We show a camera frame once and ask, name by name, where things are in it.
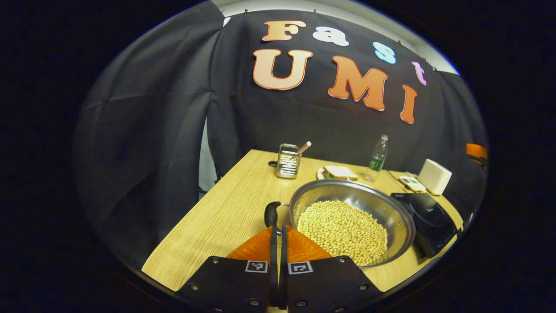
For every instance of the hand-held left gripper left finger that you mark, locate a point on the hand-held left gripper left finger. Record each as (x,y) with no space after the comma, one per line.
(234,284)

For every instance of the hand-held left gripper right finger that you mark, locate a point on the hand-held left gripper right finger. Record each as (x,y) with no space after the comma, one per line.
(325,284)

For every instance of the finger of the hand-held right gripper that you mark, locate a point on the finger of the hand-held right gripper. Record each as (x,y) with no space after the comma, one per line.
(475,150)

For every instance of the black induction cooktop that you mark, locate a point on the black induction cooktop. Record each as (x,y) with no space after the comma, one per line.
(434,221)

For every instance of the white toaster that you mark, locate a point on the white toaster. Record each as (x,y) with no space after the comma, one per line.
(434,177)

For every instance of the pile of soybeans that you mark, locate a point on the pile of soybeans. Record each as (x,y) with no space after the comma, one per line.
(343,230)

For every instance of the white compartment tray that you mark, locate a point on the white compartment tray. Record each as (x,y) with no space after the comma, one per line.
(412,183)

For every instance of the clear plastic water bottle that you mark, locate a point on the clear plastic water bottle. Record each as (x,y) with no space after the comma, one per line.
(377,161)

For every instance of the small white plate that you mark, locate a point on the small white plate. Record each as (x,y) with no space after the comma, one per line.
(319,174)

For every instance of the sandwich with lettuce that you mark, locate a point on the sandwich with lettuce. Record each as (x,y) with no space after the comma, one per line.
(340,172)

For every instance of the metal mesh utensil holder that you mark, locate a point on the metal mesh utensil holder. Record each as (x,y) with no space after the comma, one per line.
(288,165)

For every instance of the pink-tipped stick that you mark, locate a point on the pink-tipped stick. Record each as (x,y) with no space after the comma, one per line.
(304,148)

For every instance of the row of small cloth clips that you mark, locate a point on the row of small cloth clips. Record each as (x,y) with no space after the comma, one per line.
(314,10)

